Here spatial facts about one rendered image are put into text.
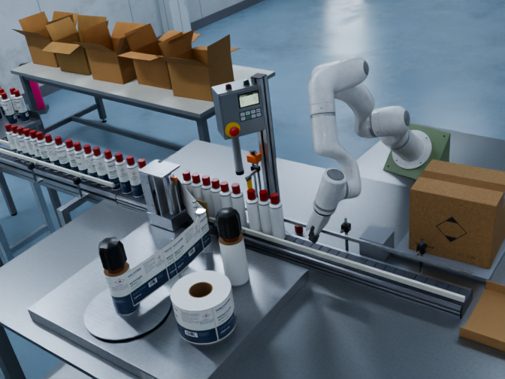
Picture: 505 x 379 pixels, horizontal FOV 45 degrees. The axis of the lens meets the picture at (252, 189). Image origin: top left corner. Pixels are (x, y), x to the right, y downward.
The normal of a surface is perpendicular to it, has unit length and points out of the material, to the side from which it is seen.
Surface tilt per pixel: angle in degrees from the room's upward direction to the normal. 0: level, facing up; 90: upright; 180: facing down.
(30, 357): 0
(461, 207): 90
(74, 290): 0
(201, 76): 90
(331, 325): 0
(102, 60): 90
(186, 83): 90
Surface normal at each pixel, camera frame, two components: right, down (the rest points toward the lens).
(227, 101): 0.33, 0.45
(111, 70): -0.58, 0.48
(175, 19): 0.78, 0.24
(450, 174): -0.11, -0.85
